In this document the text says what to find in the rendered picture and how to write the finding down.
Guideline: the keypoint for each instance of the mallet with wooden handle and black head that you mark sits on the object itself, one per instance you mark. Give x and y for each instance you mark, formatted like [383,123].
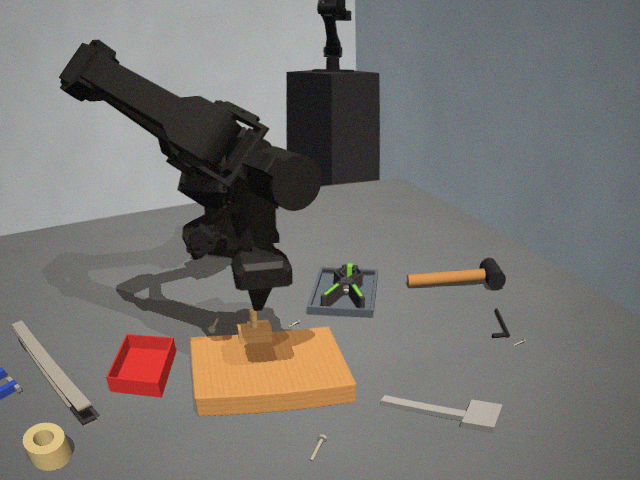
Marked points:
[491,273]

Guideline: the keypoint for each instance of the light wooden board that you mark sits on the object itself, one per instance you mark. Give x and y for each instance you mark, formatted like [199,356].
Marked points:
[299,369]

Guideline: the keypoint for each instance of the red shallow tray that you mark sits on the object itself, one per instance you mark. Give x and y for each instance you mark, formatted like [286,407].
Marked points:
[141,358]

